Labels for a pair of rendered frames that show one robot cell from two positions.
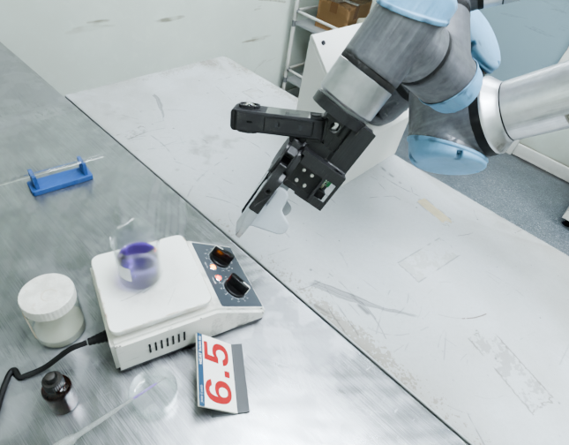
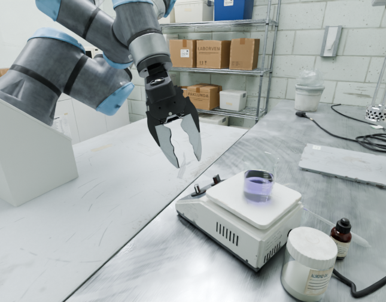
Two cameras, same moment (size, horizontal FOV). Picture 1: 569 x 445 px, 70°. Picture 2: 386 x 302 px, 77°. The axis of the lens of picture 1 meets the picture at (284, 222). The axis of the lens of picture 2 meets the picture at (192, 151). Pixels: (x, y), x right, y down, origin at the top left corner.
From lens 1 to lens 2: 0.67 m
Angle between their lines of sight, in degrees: 78
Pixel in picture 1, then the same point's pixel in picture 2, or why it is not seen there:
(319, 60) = (0, 102)
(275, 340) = not seen: hidden behind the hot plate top
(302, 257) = (160, 184)
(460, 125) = (122, 74)
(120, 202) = not seen: outside the picture
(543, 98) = not seen: hidden behind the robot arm
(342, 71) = (158, 38)
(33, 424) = (359, 260)
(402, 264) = (151, 155)
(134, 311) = (280, 190)
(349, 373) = (226, 165)
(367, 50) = (157, 24)
